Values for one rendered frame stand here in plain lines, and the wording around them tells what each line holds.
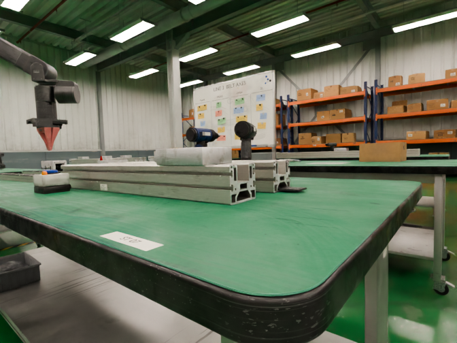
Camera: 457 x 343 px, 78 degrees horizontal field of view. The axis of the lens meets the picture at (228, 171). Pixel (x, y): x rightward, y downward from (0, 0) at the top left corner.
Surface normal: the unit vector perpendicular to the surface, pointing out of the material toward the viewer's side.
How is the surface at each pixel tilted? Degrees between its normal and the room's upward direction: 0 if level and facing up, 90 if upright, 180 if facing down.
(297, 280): 0
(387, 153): 89
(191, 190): 90
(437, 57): 90
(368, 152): 89
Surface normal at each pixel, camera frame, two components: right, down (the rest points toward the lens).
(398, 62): -0.63, 0.07
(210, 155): 0.80, 0.01
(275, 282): -0.04, -1.00
